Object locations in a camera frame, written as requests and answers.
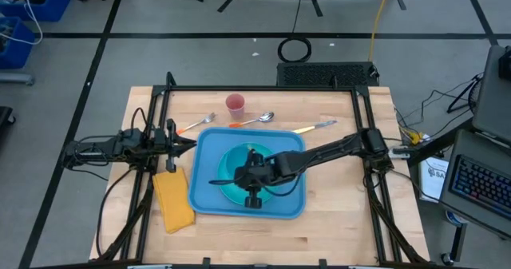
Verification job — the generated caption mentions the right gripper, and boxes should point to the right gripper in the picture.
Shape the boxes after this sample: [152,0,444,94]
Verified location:
[233,148,280,210]

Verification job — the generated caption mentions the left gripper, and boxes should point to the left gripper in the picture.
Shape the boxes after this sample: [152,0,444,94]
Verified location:
[150,118,198,173]

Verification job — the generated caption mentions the teal plate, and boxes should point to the teal plate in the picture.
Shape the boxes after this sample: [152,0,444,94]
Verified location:
[217,142,277,207]

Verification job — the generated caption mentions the orange-handled metal fork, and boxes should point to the orange-handled metal fork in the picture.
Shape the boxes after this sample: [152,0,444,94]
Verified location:
[176,112,217,136]

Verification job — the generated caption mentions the blue plastic tray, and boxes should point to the blue plastic tray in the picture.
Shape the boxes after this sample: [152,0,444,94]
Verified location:
[187,126,307,220]

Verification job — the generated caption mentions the yellow cloth napkin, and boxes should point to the yellow cloth napkin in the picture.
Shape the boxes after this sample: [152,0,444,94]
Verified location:
[152,167,196,235]

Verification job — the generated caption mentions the orange-handled metal spoon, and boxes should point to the orange-handled metal spoon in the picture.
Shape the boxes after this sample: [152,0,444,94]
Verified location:
[228,111,275,130]

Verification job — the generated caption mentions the pink plastic cup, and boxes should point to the pink plastic cup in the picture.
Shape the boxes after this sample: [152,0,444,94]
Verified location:
[224,93,246,121]

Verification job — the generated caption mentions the cream-handled table knife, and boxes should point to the cream-handled table knife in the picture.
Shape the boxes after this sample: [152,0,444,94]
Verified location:
[291,119,339,135]

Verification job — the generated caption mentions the black perforated computer case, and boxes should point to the black perforated computer case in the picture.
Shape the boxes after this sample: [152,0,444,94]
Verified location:
[275,61,380,89]

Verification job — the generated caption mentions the white printed paper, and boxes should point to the white printed paper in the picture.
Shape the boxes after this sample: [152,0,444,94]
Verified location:
[418,156,450,203]

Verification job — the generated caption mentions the grey bin stand foot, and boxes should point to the grey bin stand foot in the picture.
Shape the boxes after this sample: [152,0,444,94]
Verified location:
[0,72,35,86]

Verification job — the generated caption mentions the black chair base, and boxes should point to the black chair base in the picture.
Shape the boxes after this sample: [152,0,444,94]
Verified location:
[0,105,16,140]

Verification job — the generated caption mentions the blue plastic bin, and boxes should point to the blue plastic bin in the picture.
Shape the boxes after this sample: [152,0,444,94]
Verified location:
[0,0,73,23]
[0,16,36,70]

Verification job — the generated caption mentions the black desk leg caster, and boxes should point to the black desk leg caster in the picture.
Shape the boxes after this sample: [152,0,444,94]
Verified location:
[441,220,468,267]

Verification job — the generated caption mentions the grey laptop lid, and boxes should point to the grey laptop lid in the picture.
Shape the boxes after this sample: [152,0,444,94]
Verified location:
[470,44,511,144]

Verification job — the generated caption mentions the black box device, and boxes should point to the black box device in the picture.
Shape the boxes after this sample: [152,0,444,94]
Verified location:
[497,45,511,81]

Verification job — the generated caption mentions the black metal table frame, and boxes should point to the black metal table frame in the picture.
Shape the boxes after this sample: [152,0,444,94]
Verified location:
[89,71,432,269]

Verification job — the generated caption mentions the coiled black cable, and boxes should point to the coiled black cable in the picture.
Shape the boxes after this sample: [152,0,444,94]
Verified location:
[276,36,313,64]

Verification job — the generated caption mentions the yellow wire connectors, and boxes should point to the yellow wire connectors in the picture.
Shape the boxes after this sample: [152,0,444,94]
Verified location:
[402,129,425,144]

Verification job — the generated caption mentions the thin black cable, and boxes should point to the thin black cable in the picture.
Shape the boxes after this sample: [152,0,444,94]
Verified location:
[291,0,303,34]

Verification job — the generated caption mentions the yellow cable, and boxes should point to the yellow cable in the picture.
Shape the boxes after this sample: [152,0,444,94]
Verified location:
[366,0,394,62]

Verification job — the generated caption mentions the white cable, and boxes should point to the white cable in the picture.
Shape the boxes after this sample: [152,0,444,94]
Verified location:
[0,0,44,46]

